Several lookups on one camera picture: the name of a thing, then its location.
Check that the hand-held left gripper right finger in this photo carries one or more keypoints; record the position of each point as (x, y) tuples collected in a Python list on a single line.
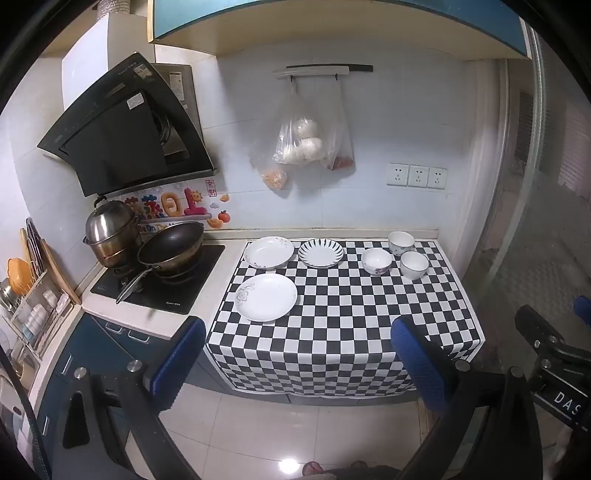
[(414, 359)]

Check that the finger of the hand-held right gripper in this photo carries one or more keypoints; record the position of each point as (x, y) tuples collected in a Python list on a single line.
[(583, 308), (531, 321)]

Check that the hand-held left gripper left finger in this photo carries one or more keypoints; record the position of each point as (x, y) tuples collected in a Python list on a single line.
[(181, 359)]

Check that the white bowl with grey flower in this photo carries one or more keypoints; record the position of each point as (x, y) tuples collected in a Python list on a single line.
[(376, 261)]

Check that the white plate with grey flower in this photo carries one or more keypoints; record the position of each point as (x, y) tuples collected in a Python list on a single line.
[(267, 297)]

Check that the white plate with blue stripes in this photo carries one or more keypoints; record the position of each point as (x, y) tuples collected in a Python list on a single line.
[(321, 253)]

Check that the black glass cooktop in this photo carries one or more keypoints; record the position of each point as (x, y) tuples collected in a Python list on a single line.
[(194, 288)]

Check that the black and white checkered tablecloth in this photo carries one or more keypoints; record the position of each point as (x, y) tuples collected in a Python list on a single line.
[(346, 327)]

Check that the glass sliding door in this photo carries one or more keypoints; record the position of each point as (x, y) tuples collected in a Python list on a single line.
[(531, 230)]

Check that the white bowl with dark rim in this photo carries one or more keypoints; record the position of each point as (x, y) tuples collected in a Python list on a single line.
[(414, 265)]

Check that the blue base cabinet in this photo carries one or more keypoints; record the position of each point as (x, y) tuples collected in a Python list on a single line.
[(87, 344)]

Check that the white bowl with coloured dots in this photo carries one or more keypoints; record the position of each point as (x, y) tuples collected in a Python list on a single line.
[(400, 242)]

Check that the white plate with faint print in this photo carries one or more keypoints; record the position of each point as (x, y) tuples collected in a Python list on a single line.
[(268, 252)]

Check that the wooden cutting board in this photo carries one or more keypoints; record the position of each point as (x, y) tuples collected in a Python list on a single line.
[(60, 272)]

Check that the person's foot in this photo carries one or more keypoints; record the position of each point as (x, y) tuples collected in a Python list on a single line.
[(312, 469)]

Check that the stainless steel steamer pot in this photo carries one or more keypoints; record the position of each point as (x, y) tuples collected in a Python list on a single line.
[(108, 227)]

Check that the metal dish rack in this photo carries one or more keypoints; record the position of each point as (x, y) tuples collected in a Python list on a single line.
[(34, 323)]

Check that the orange colander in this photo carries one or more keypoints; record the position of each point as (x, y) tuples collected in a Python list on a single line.
[(19, 276)]

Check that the clear bag with orange contents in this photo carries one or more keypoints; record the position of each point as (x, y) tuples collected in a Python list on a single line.
[(274, 177)]

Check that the clear bag with red contents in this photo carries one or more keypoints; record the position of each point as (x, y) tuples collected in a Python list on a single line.
[(341, 157)]

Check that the black range hood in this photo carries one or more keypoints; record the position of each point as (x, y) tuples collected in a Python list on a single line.
[(115, 129)]

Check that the clear bag with white buns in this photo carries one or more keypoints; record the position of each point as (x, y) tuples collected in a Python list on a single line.
[(300, 141)]

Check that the white chimney cover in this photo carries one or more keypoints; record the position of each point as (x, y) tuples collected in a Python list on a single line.
[(87, 60)]

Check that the colourful wall sticker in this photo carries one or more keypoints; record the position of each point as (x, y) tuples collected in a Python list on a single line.
[(180, 207)]

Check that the white wall socket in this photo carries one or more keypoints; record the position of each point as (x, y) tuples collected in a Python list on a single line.
[(437, 178), (418, 176), (397, 175)]

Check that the wall hook rail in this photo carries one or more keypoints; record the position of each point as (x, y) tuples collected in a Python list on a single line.
[(318, 70)]

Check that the blue wall cabinet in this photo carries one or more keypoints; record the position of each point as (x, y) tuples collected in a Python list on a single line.
[(323, 18)]

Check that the aluminium exhaust duct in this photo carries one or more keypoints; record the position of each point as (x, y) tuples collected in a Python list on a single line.
[(122, 8)]

